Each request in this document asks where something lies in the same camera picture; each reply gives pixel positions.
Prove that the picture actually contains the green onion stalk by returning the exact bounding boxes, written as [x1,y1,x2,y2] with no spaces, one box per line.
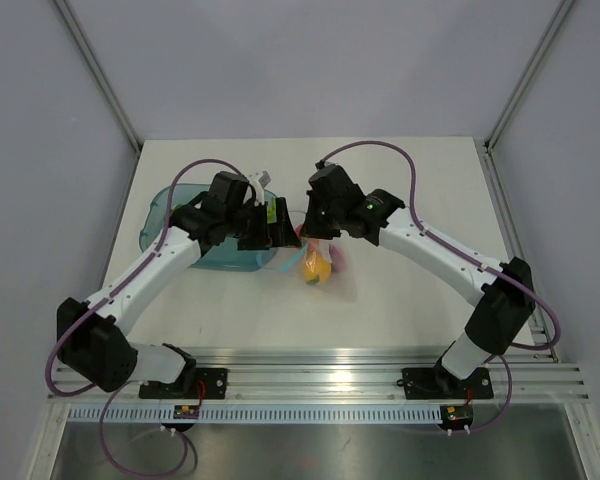
[265,197,277,224]

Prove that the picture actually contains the white slotted cable duct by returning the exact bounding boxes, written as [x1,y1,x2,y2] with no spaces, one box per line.
[68,404,442,425]

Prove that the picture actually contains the left small circuit board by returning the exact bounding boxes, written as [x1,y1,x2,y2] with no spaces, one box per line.
[173,405,200,419]

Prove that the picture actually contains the small circuit board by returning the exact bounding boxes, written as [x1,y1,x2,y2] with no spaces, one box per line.
[173,405,200,419]
[441,405,474,429]

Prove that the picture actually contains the right small circuit board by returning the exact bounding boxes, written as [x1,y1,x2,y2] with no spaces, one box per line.
[441,405,474,429]

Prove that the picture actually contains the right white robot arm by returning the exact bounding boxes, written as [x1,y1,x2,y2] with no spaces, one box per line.
[302,164,536,399]

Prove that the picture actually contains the teal plastic tray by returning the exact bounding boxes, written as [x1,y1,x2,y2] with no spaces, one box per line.
[138,183,278,272]

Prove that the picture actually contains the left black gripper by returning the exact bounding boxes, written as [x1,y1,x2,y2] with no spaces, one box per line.
[225,198,300,251]

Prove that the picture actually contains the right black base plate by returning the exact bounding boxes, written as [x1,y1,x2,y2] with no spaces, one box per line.
[397,367,494,401]

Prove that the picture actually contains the orange fruit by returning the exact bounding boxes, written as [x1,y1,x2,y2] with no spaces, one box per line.
[301,252,332,285]

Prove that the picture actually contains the purple onion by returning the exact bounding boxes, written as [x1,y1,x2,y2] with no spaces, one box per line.
[329,244,347,273]

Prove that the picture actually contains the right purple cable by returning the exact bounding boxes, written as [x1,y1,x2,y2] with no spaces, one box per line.
[315,140,564,432]

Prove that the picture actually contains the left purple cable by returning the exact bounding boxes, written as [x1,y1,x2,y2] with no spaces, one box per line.
[46,158,241,474]

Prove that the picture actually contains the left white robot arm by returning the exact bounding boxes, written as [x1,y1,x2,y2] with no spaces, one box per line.
[49,171,301,398]

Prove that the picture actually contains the purple cable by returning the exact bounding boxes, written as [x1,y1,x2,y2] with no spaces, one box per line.
[46,158,241,474]
[315,140,564,432]

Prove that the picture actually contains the aluminium mounting rail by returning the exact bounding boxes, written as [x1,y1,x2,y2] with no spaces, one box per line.
[47,349,589,404]

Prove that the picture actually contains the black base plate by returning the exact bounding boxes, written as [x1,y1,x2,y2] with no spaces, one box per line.
[397,367,494,401]
[138,367,228,400]

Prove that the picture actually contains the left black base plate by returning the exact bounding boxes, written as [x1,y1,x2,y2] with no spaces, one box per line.
[138,367,228,400]

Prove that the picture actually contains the clear zip top bag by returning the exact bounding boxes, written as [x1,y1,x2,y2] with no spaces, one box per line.
[257,210,357,302]

